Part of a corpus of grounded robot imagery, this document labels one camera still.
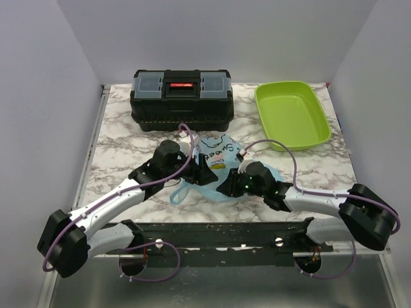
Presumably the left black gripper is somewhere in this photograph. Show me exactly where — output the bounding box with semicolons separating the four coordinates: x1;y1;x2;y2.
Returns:
164;150;218;186

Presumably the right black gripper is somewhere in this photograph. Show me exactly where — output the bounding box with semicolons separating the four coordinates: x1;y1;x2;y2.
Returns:
216;167;266;198

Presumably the blue plastic bag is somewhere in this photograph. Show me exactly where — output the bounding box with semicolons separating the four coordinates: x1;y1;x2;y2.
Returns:
170;134;286;207

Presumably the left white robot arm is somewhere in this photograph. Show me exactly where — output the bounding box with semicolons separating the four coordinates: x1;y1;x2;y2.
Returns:
37;140;218;278

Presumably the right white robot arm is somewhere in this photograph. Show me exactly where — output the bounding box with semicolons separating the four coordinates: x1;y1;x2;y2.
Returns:
216;162;397;252

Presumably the yellow fake lemon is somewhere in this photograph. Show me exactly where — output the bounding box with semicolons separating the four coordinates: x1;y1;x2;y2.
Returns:
210;164;225;169

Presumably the black plastic toolbox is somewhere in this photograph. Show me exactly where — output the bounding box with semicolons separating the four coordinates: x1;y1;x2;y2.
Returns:
130;69;234;132

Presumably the green plastic tray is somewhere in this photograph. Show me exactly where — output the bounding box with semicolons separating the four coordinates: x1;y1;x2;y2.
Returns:
254;81;331;151

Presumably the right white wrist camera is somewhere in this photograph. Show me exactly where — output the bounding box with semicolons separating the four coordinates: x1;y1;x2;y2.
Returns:
236;149;254;173

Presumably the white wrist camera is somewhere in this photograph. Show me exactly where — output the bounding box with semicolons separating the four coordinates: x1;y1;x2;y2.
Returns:
236;149;254;173
178;131;200;155

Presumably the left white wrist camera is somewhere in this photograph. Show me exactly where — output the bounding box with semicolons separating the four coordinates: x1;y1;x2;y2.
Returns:
178;131;200;155

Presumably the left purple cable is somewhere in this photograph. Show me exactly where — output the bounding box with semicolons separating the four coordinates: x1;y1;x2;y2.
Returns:
42;123;197;283

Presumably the purple cable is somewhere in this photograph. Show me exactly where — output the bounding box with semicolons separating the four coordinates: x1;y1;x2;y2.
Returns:
236;139;401;279
42;123;197;283

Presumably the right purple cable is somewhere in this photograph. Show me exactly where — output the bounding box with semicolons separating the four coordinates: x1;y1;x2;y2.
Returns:
236;139;401;279

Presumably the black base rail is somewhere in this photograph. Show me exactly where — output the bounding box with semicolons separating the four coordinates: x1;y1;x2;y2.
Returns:
119;218;333;275

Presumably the aluminium frame rail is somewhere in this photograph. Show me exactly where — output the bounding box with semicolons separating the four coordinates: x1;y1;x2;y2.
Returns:
40;85;393;307

